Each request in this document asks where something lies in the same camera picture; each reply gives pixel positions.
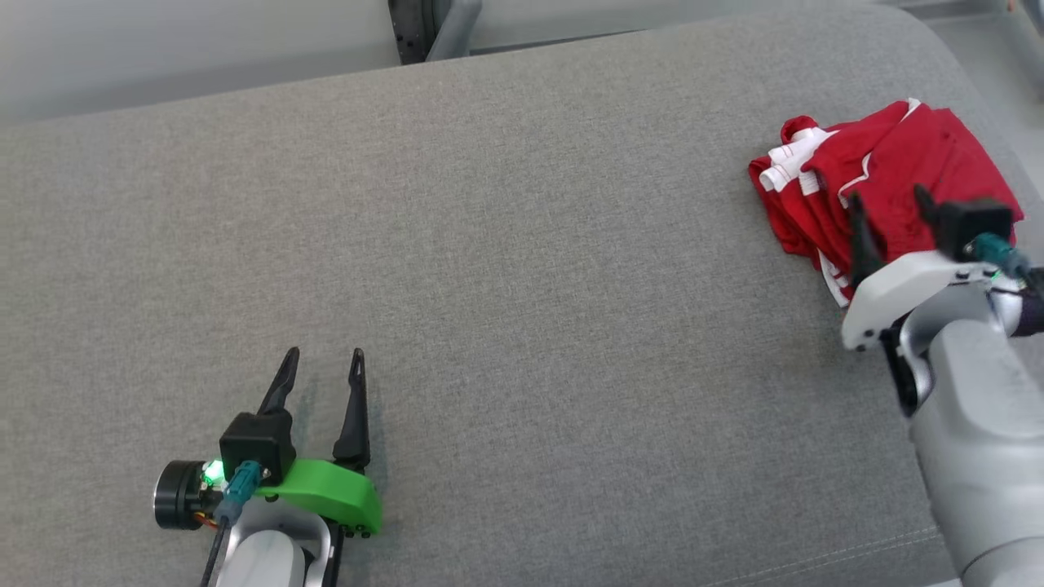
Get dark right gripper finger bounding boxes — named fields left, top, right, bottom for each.
left=913, top=184, right=940, bottom=237
left=844, top=193, right=886, bottom=286

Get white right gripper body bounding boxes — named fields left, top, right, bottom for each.
left=842, top=251, right=992, bottom=353

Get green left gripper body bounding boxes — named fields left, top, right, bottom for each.
left=254, top=459, right=384, bottom=537

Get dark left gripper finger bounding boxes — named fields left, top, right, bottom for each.
left=332, top=348, right=372, bottom=474
left=257, top=346, right=301, bottom=418

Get red shorts with white stripe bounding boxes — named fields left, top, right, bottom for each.
left=803, top=98, right=1024, bottom=270

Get red white jersey shirt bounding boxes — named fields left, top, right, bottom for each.
left=749, top=116, right=865, bottom=309

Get grey fabric sofa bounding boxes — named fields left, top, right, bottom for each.
left=0, top=0, right=1044, bottom=587

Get teal right camera connector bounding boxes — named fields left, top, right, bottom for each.
left=971, top=232, right=1033, bottom=282

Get teal camera connector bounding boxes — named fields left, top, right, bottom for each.
left=214, top=461, right=263, bottom=527
left=971, top=232, right=1033, bottom=282

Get teal left camera connector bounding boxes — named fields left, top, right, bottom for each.
left=214, top=461, right=263, bottom=527

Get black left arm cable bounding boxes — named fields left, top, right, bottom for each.
left=200, top=522, right=231, bottom=587

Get grey metal post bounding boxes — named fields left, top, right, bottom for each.
left=387, top=0, right=484, bottom=66

